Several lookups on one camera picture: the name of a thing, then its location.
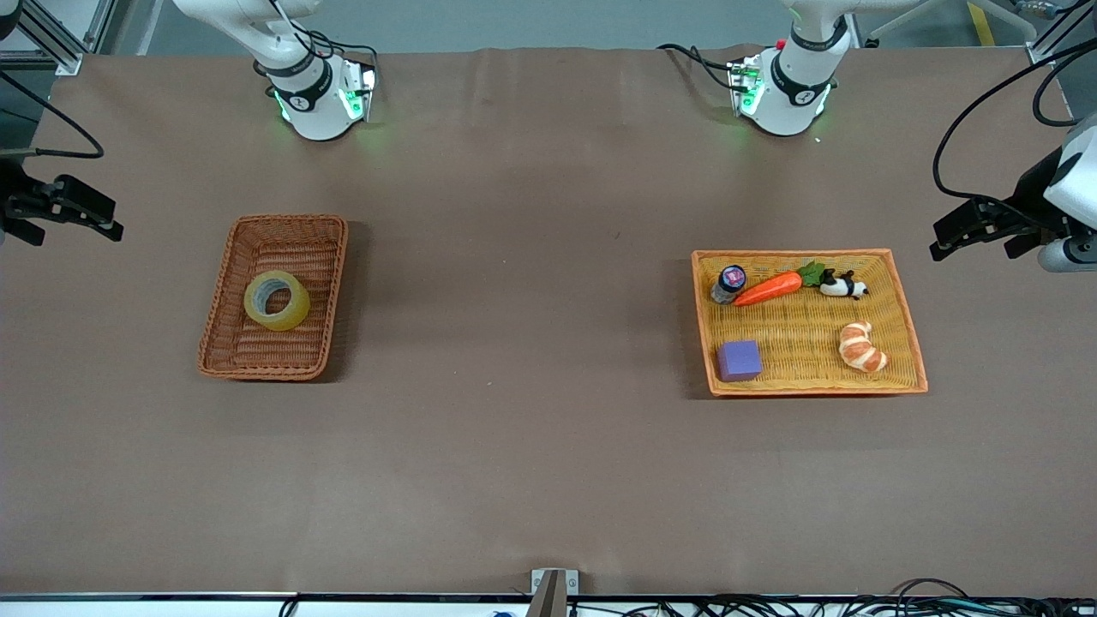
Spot black white panda toy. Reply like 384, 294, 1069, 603
818, 269, 869, 301

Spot brown table cover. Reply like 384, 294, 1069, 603
0, 45, 1097, 598

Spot yellowish clear tape roll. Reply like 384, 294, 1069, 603
243, 271, 311, 332

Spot toy croissant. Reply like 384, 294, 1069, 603
838, 321, 890, 374

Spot purple cube block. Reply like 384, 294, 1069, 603
717, 339, 764, 383

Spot orange wicker basket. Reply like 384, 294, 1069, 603
691, 249, 929, 398

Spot metal frame bracket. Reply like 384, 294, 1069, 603
531, 568, 579, 617

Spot orange toy carrot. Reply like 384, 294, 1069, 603
734, 261, 826, 308

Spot brown wicker basket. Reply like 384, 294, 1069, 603
197, 214, 349, 381

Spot small bottle blue cap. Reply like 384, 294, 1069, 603
710, 265, 748, 305

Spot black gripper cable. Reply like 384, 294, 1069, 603
0, 69, 105, 160

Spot black base cable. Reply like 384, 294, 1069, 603
658, 43, 740, 93
253, 0, 380, 87

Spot black floor cable bundle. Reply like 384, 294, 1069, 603
600, 578, 1097, 617

